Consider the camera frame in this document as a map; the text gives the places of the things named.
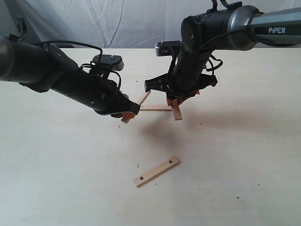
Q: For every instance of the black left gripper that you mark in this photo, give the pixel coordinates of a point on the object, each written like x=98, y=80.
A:
x=105, y=98

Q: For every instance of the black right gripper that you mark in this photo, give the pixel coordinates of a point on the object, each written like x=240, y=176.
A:
x=184, y=78

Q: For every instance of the grooved wood block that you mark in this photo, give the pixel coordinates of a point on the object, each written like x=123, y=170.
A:
x=176, y=111

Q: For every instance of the plain wooden stick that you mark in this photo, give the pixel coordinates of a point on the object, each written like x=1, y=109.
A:
x=136, y=107

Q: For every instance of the wooden stick with two holes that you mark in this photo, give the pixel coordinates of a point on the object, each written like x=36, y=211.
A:
x=156, y=171

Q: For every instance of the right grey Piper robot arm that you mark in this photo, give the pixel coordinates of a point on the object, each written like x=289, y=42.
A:
x=237, y=27

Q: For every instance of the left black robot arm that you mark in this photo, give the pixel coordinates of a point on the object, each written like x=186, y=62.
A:
x=43, y=67

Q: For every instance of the white backdrop cloth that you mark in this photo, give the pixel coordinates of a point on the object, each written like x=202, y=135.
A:
x=102, y=23

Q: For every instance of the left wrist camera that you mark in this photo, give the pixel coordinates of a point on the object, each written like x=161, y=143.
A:
x=113, y=62

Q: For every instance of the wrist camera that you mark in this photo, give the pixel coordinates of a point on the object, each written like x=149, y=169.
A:
x=168, y=48
x=113, y=62

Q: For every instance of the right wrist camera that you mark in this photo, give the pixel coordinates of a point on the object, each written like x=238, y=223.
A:
x=168, y=48

